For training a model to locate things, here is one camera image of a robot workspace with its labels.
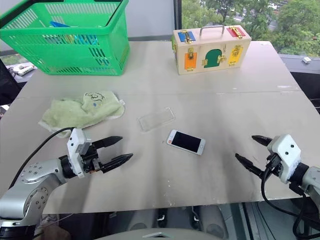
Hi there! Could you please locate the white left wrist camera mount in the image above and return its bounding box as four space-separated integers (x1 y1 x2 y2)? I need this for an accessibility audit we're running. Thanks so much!
66 127 94 179

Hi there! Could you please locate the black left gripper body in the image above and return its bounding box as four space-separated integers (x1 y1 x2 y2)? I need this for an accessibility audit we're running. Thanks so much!
79 144 106 175

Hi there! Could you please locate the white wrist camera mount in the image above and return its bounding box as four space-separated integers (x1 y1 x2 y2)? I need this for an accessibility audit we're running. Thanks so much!
66 127 94 179
267 133 302 185

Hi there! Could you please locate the light green towel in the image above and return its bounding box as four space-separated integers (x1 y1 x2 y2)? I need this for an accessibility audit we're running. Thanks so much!
37 90 127 133

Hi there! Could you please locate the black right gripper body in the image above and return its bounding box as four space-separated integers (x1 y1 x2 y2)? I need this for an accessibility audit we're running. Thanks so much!
262 152 284 176

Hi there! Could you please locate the black office chair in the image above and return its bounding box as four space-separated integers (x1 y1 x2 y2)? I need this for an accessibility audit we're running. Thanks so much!
0 59 24 106

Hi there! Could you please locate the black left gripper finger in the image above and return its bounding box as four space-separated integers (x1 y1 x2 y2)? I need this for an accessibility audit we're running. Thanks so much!
92 135 124 149
99 153 134 174

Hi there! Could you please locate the grey rounded leg shape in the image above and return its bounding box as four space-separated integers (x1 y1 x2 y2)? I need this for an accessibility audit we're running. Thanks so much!
198 206 230 238
128 212 158 237

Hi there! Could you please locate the blue plastic package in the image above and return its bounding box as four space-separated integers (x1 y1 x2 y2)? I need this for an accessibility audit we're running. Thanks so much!
43 20 99 47

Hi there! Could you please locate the white smartphone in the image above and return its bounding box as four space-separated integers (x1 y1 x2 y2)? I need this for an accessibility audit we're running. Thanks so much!
166 129 207 157

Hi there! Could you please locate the black smartphone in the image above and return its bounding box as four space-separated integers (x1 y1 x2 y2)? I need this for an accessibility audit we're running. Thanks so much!
136 107 177 133

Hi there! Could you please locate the wooden lock box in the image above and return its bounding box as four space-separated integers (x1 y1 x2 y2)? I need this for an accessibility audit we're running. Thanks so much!
171 24 252 76

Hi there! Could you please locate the green plastic shopping basket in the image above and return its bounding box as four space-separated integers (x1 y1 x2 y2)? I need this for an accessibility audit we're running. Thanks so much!
0 0 131 77

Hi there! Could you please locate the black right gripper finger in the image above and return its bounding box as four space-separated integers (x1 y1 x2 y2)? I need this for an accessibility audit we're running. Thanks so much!
251 135 274 147
234 152 266 179

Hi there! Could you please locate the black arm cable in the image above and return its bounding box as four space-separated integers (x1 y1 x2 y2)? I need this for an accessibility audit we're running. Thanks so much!
8 126 76 191
260 153 320 239

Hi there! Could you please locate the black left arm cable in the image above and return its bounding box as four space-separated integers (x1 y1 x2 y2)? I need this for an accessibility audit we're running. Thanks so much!
8 126 76 191

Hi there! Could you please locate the white power strip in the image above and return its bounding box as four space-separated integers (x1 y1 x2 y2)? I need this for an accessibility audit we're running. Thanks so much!
12 63 35 76

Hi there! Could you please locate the black window frame post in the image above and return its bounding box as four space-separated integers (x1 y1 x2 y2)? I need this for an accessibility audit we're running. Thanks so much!
173 0 183 30

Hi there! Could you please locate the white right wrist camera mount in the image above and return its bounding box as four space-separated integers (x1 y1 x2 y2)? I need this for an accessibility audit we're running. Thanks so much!
267 133 302 185

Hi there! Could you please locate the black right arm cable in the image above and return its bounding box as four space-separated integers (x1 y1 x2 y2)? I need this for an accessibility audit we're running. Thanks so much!
260 153 320 239

